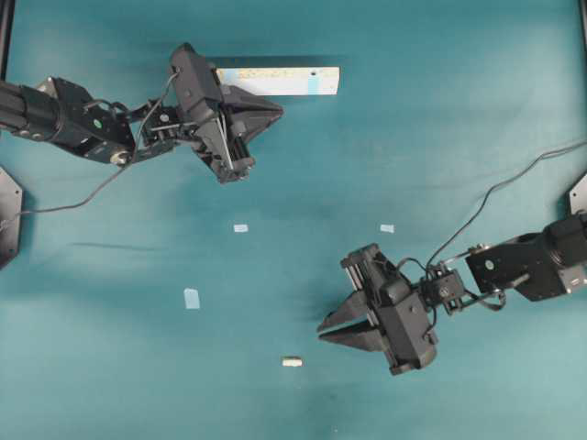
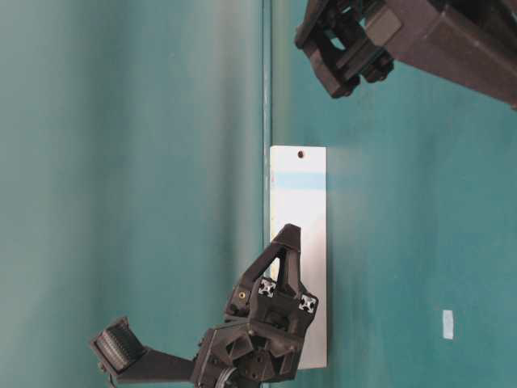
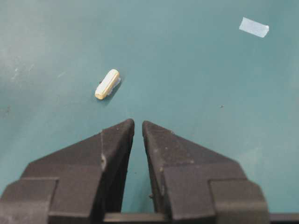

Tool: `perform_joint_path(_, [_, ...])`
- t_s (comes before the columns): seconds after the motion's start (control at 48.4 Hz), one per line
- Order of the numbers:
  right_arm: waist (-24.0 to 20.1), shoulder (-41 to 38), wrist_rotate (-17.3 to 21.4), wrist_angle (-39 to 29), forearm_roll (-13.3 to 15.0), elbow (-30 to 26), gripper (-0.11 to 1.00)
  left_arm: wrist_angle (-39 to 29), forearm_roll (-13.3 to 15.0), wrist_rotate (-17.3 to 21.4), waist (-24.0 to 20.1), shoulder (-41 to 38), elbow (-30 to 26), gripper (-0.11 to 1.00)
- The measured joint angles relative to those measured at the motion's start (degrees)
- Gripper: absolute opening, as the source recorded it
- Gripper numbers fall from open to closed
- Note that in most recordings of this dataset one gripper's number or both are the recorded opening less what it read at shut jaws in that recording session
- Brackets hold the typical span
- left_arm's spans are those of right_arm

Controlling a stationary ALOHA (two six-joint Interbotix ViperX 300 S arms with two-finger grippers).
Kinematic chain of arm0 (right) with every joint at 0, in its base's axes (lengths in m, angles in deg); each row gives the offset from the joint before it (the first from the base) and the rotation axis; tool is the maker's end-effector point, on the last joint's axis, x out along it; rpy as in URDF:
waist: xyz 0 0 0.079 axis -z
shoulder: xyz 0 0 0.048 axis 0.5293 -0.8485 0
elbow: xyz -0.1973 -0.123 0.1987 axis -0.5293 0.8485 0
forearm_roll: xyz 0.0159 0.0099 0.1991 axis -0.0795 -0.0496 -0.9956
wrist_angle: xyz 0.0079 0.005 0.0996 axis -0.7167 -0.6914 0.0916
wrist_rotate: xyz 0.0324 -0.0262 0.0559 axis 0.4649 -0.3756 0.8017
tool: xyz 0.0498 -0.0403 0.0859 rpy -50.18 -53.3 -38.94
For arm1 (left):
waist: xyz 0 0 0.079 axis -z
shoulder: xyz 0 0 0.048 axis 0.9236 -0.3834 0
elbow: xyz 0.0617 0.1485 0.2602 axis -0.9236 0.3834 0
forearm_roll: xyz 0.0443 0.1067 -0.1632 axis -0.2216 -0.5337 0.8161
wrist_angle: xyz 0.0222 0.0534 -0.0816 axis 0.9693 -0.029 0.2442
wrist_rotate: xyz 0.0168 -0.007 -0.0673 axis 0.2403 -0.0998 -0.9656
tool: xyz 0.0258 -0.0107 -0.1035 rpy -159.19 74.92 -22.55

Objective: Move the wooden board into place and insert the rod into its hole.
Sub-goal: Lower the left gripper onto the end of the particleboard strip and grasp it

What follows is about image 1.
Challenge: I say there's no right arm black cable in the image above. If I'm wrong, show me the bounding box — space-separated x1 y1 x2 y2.
424 139 587 276

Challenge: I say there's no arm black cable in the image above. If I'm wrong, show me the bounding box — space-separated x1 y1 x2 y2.
17 71 183 216
424 139 587 276

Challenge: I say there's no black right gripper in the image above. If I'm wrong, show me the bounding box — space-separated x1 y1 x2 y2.
316 244 426 363

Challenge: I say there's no black frame bar left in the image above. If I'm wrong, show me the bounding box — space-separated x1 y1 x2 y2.
0 0 16 81

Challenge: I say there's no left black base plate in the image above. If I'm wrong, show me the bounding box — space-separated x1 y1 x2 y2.
0 168 24 269

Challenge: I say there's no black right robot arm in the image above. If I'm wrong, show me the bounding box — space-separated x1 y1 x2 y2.
317 213 586 375

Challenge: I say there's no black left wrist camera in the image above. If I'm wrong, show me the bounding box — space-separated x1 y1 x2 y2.
170 43 223 126

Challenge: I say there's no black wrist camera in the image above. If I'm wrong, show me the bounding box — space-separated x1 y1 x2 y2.
170 43 223 126
375 273 437 375

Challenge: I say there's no small wooden dowel rod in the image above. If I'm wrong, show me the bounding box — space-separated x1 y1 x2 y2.
281 356 304 368

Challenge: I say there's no blue tape marker lower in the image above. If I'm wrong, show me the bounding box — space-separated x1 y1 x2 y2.
183 288 201 310

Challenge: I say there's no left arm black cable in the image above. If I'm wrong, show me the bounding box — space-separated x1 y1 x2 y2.
17 71 183 216

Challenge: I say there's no black frame bar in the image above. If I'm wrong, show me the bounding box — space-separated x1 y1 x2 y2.
579 0 587 45
0 0 16 81

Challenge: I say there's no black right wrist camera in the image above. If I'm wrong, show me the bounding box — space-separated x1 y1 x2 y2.
375 273 437 375

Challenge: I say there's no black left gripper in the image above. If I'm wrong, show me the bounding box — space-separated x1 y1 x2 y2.
177 84 281 183

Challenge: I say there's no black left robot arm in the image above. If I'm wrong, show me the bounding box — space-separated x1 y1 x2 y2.
1 78 283 183

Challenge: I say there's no white wooden board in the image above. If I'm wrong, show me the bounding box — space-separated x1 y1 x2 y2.
216 67 340 96

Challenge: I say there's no black frame bar right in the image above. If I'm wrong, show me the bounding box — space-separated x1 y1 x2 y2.
579 0 587 45

